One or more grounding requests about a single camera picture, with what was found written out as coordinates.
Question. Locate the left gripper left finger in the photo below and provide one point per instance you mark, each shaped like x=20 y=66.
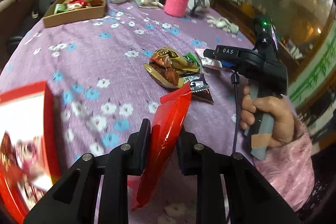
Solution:
x=94 y=188

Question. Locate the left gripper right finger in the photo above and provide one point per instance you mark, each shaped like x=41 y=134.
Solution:
x=230 y=187

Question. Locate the pink bear snack packet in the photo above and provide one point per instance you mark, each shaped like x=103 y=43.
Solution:
x=25 y=170

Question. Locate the white pink snack packet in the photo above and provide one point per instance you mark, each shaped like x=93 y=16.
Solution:
x=207 y=62

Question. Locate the dark purple plum packet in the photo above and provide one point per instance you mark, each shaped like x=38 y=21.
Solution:
x=199 y=87

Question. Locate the green snack packet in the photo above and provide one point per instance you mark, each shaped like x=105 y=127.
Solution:
x=192 y=59

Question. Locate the gold brown snack packet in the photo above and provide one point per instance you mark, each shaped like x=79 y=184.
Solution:
x=167 y=67

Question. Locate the long red snack pack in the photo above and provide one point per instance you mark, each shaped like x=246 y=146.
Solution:
x=166 y=127

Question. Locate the pink sleeved right forearm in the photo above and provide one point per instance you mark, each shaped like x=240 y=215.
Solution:
x=287 y=165

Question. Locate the person's right hand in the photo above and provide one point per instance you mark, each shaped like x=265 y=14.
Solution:
x=268 y=121

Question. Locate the red gift box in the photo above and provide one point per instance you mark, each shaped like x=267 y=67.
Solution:
x=27 y=112

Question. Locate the wooden sideboard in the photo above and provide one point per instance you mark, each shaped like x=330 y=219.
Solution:
x=243 y=14

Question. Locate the white gloves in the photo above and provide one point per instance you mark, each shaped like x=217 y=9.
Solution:
x=223 y=23

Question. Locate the white bowl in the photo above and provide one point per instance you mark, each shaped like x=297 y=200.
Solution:
x=199 y=9

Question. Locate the black phone stand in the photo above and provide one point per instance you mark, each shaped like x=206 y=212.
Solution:
x=197 y=3

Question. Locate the purple floral tablecloth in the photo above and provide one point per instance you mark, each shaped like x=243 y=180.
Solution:
x=94 y=69

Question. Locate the brown cardboard snack tray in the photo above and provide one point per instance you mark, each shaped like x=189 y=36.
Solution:
x=69 y=11

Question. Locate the brown armchair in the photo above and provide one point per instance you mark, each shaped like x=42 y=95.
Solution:
x=13 y=12

